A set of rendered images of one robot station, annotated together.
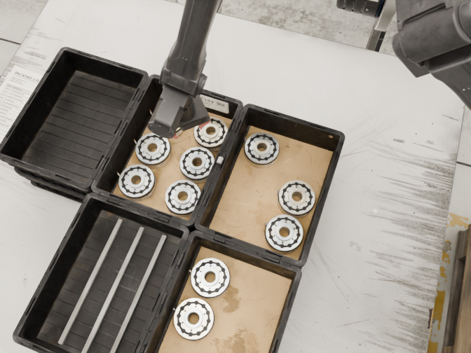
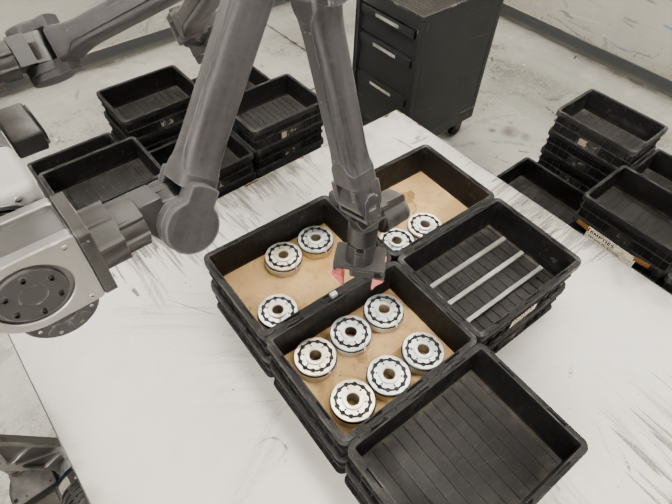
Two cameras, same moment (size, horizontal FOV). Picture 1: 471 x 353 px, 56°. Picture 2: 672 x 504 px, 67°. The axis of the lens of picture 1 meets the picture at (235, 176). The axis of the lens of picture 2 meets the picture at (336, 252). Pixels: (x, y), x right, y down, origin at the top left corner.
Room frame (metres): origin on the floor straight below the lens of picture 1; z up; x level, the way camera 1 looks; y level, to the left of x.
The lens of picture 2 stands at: (1.13, 0.36, 1.95)
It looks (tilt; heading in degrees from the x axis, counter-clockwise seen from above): 50 degrees down; 207
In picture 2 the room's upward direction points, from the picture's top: 3 degrees clockwise
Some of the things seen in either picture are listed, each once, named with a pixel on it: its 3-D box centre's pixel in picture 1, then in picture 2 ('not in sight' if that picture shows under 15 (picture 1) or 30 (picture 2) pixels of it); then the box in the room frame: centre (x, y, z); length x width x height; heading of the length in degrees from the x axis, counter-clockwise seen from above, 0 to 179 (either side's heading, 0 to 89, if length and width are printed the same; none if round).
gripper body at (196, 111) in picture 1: (181, 107); (360, 250); (0.53, 0.11, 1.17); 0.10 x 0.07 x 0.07; 110
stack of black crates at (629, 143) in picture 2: not in sight; (592, 157); (-1.20, 0.56, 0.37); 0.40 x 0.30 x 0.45; 69
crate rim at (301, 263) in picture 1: (272, 180); (298, 260); (0.44, -0.10, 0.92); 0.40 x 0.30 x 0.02; 156
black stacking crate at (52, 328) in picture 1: (111, 285); (484, 274); (0.19, 0.34, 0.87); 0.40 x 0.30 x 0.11; 156
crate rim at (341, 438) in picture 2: (170, 146); (372, 342); (0.56, 0.18, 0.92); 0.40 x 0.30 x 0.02; 156
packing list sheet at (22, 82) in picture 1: (16, 109); not in sight; (0.85, 0.75, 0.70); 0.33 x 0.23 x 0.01; 159
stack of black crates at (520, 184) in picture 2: not in sight; (534, 209); (-0.83, 0.41, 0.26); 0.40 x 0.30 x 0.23; 69
